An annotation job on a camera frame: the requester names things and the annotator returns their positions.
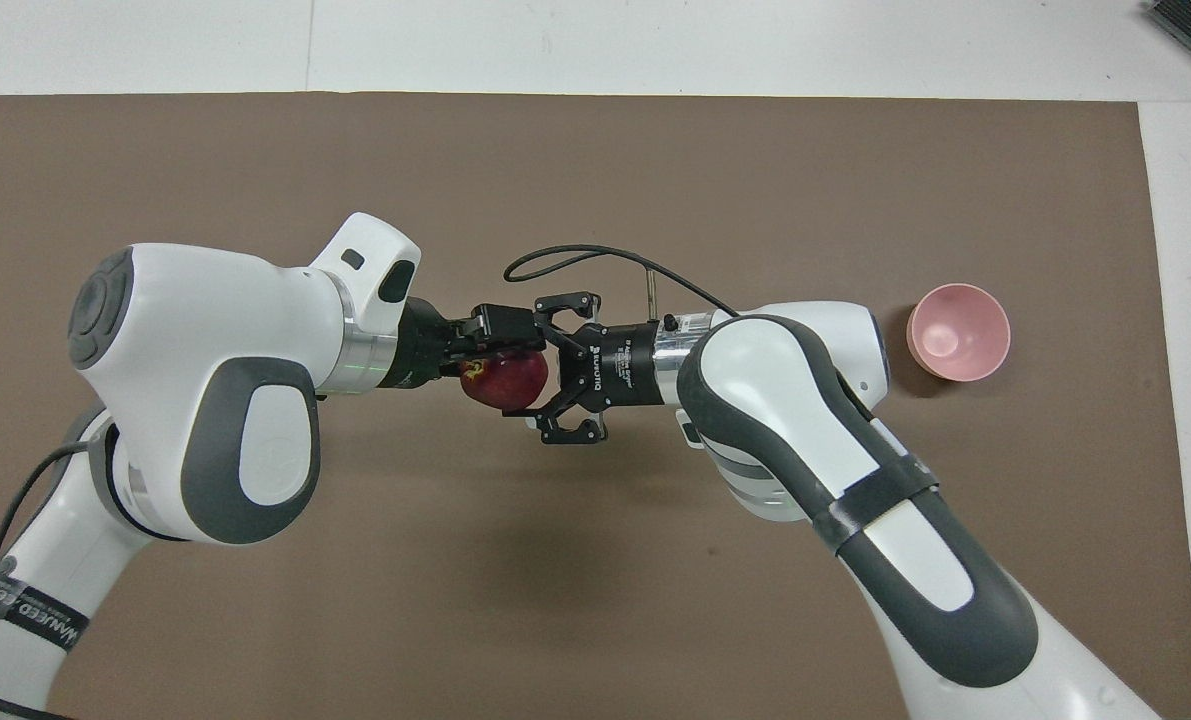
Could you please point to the pink bowl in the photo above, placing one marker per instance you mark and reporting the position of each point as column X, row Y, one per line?
column 960, row 335

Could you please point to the brown table mat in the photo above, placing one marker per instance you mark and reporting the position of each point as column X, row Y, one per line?
column 595, row 560

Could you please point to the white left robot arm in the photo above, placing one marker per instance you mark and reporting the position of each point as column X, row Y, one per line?
column 205, row 320

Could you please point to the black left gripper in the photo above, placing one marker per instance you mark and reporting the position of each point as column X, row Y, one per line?
column 423, row 345

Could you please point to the red apple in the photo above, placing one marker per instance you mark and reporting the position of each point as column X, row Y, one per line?
column 510, row 385

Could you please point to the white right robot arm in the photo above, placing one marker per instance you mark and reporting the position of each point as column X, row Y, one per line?
column 785, row 380

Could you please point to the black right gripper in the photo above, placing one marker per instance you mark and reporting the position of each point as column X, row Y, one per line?
column 615, row 368

